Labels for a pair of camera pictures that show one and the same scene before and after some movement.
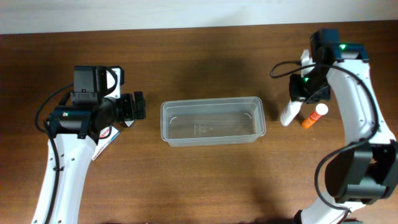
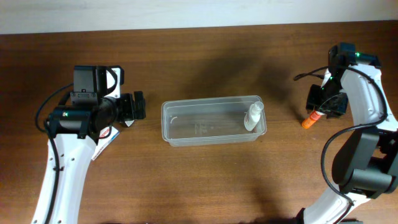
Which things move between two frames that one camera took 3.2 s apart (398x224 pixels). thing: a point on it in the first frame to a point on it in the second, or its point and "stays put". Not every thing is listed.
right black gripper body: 310,94 to 325,104
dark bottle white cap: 128,123 stays put
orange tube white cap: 321,109 stays put
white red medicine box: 104,142 stays put
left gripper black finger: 140,106 stays put
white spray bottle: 290,112 to 252,116
